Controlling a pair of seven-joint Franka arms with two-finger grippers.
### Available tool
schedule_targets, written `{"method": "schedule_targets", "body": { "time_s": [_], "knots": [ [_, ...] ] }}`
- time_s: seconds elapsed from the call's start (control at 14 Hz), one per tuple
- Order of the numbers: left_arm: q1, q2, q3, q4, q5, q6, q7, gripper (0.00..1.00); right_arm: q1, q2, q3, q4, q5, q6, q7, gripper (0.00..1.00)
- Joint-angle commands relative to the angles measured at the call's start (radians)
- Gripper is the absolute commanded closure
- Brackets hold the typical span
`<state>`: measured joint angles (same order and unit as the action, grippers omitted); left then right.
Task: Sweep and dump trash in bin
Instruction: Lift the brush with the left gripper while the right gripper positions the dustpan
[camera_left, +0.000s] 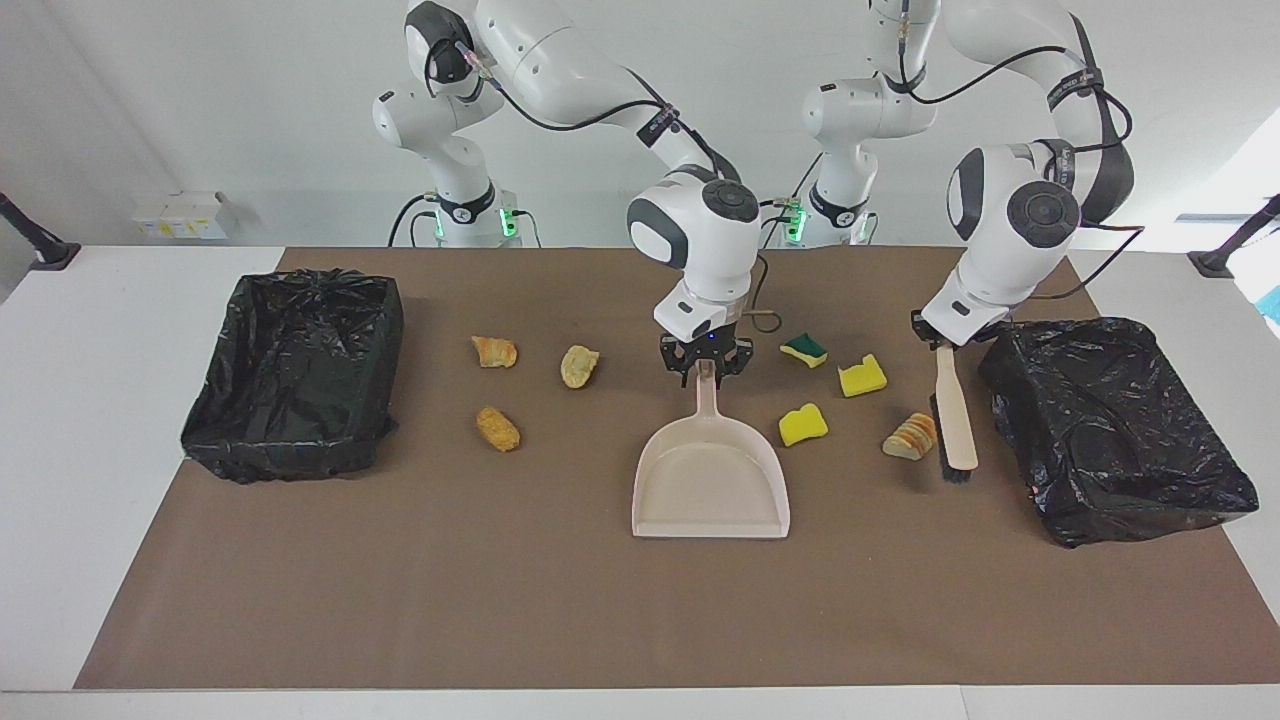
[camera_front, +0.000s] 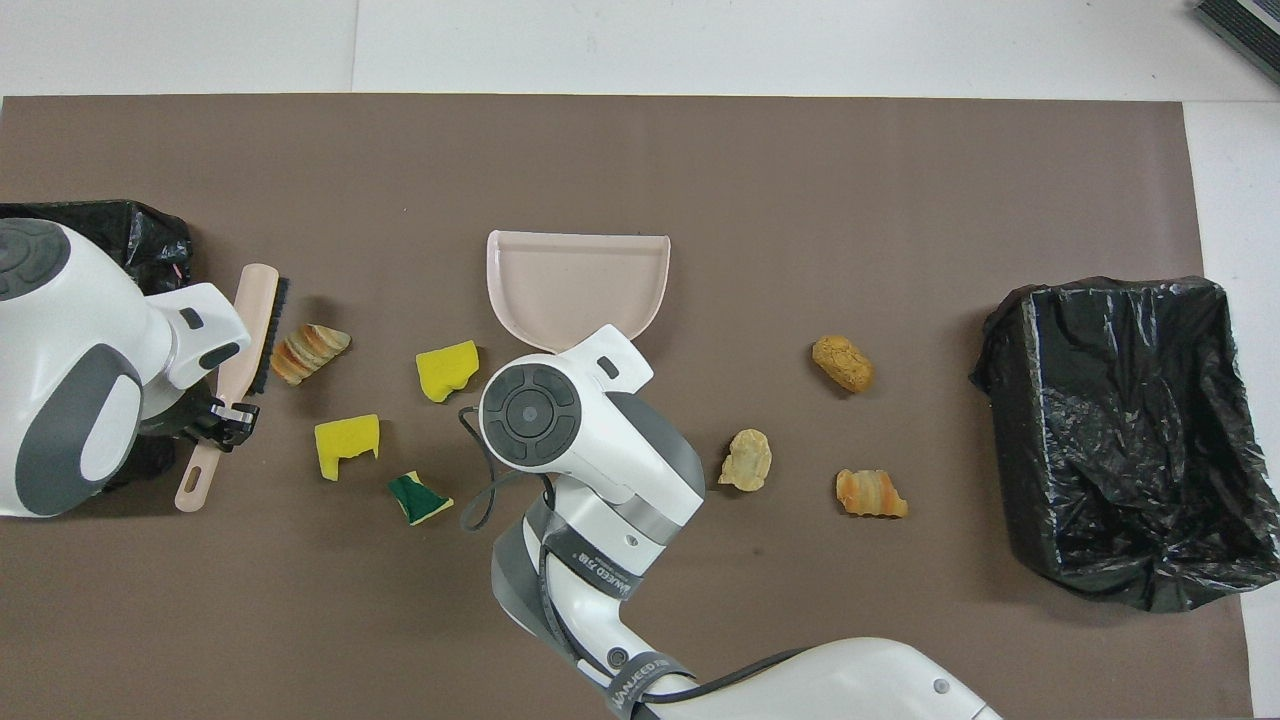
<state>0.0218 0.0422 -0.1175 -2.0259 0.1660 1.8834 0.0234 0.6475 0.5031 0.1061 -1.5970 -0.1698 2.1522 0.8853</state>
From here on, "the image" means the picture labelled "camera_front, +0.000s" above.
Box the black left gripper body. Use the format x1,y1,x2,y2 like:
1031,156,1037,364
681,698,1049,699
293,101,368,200
186,392,224,442

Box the striped bread slice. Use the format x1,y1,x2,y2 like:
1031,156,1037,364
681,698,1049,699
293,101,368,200
271,324,353,387

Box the beige hand brush black bristles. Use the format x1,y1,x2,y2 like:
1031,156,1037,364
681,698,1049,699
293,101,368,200
174,263,292,515

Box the green and yellow sponge piece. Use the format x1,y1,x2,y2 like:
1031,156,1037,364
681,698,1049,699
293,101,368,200
388,471,454,527

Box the beige plastic dustpan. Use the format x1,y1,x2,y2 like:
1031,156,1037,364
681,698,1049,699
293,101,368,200
487,230,671,354

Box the pale yellow crisp piece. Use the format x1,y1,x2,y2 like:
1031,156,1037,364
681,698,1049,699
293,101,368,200
718,429,773,493

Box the brown fried nugget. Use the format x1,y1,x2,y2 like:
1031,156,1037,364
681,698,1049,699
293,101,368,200
811,335,876,395

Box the orange striped croissant piece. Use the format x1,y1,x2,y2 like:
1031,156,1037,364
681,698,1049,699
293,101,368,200
836,469,910,519

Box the crumpled black bag-lined bin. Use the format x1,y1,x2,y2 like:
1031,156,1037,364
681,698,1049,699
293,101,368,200
0,200,193,496

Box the open black bag-lined bin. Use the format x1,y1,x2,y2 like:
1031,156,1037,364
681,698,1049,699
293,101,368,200
969,276,1280,613

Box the brown table mat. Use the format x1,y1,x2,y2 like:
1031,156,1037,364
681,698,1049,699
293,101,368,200
0,94,1257,720

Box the dark ribbed panel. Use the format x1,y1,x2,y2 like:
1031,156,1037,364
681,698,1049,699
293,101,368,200
1193,0,1280,86

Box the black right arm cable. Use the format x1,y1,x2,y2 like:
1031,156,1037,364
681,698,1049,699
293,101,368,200
459,405,801,706

